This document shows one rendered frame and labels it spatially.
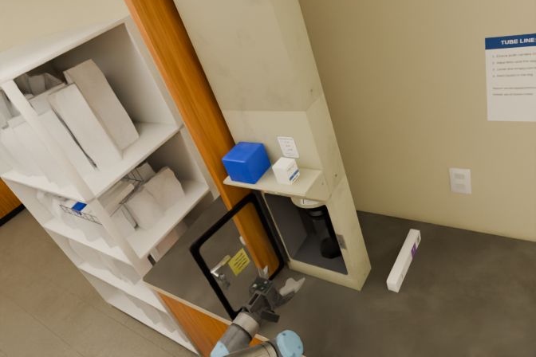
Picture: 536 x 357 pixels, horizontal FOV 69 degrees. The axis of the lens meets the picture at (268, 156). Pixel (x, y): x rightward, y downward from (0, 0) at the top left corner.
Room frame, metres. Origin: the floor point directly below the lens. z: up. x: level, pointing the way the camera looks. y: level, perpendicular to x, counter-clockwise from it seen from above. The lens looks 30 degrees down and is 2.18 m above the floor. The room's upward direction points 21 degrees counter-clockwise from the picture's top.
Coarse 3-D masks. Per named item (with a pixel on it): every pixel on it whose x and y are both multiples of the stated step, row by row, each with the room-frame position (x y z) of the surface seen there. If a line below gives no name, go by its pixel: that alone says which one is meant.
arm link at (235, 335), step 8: (232, 328) 0.75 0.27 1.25; (240, 328) 0.74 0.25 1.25; (224, 336) 0.74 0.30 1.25; (232, 336) 0.72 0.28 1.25; (240, 336) 0.72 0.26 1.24; (248, 336) 0.73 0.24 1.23; (216, 344) 0.73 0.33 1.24; (224, 344) 0.71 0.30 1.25; (232, 344) 0.70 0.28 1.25; (240, 344) 0.71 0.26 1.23; (248, 344) 0.72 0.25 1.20; (216, 352) 0.70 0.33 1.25; (224, 352) 0.69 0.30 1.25; (232, 352) 0.69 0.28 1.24
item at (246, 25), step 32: (192, 0) 1.13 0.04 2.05; (224, 0) 1.05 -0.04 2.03; (256, 0) 0.98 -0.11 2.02; (288, 0) 1.00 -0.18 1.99; (192, 32) 1.16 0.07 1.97; (224, 32) 1.08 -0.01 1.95; (256, 32) 1.00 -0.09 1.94; (288, 32) 0.97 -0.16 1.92; (224, 64) 1.11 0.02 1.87; (256, 64) 1.03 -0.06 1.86; (288, 64) 0.96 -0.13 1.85; (224, 96) 1.15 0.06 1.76; (256, 96) 1.06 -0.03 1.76; (288, 96) 0.98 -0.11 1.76
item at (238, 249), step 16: (224, 224) 1.07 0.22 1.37; (240, 224) 1.10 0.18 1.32; (256, 224) 1.13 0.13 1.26; (208, 240) 1.03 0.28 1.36; (224, 240) 1.05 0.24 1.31; (240, 240) 1.08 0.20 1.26; (256, 240) 1.12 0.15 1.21; (192, 256) 0.99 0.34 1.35; (208, 256) 1.01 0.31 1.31; (224, 256) 1.04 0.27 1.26; (240, 256) 1.07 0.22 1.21; (256, 256) 1.10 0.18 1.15; (272, 256) 1.13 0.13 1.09; (224, 272) 1.02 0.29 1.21; (240, 272) 1.05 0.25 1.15; (256, 272) 1.08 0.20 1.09; (272, 272) 1.12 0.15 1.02; (224, 288) 1.00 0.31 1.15; (240, 288) 1.03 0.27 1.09; (240, 304) 1.02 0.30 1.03
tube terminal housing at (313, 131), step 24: (240, 120) 1.13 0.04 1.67; (264, 120) 1.06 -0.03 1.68; (288, 120) 1.00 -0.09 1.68; (312, 120) 0.96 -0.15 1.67; (264, 144) 1.09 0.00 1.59; (312, 144) 0.96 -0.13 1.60; (336, 144) 1.02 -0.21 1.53; (312, 168) 0.98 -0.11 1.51; (336, 168) 1.00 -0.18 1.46; (264, 192) 1.15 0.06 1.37; (336, 192) 0.97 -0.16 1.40; (336, 216) 0.95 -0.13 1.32; (360, 240) 1.01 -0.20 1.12; (288, 264) 1.17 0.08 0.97; (360, 264) 0.98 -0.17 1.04; (360, 288) 0.95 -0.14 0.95
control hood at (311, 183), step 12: (300, 168) 1.00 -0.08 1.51; (228, 180) 1.09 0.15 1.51; (264, 180) 1.01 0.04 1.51; (276, 180) 0.99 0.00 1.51; (300, 180) 0.94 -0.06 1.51; (312, 180) 0.92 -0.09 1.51; (324, 180) 0.94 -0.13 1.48; (276, 192) 0.95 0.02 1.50; (288, 192) 0.91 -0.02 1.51; (300, 192) 0.89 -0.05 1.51; (312, 192) 0.89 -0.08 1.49; (324, 192) 0.93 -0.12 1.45
